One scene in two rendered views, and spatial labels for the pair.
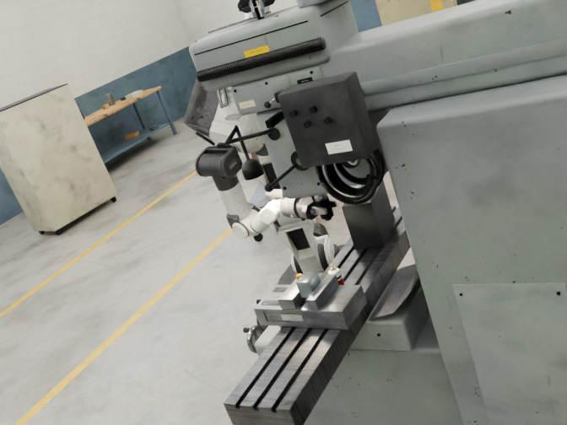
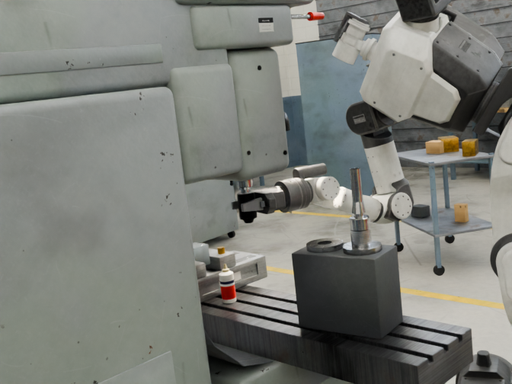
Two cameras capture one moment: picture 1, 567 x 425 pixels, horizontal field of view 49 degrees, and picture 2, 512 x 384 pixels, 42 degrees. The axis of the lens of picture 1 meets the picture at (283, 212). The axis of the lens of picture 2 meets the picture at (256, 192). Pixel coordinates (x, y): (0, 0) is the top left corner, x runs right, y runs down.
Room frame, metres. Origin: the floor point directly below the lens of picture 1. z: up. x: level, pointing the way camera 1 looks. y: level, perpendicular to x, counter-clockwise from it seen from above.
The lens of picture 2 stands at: (2.35, -1.86, 1.55)
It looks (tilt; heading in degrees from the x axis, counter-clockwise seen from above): 9 degrees down; 100
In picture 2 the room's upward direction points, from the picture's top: 7 degrees counter-clockwise
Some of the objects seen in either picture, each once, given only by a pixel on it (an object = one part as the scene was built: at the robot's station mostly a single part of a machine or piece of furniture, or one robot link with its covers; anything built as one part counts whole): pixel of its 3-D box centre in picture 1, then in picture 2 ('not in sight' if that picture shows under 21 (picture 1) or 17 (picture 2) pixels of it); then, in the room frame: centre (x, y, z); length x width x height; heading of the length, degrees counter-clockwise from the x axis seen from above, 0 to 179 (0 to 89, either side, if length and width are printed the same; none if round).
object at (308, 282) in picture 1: (309, 285); (196, 254); (1.83, 0.00, 1.07); 0.06 x 0.05 x 0.06; 141
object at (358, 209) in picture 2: not in sight; (356, 193); (2.32, -0.34, 1.27); 0.03 x 0.03 x 0.11
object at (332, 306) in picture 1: (307, 300); (206, 272); (1.85, 0.03, 1.01); 0.35 x 0.15 x 0.11; 51
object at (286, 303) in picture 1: (297, 291); (212, 258); (1.87, 0.05, 1.04); 0.15 x 0.06 x 0.04; 141
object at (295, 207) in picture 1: (305, 207); (276, 199); (2.10, -0.08, 1.23); 0.13 x 0.12 x 0.10; 129
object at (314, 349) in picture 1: (343, 293); (245, 315); (1.98, -0.10, 0.91); 1.24 x 0.23 x 0.08; 144
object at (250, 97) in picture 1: (294, 80); (213, 32); (2.00, -0.17, 1.68); 0.34 x 0.24 x 0.10; 54
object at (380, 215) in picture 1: (368, 212); (347, 284); (2.28, -0.31, 1.05); 0.22 x 0.12 x 0.20; 152
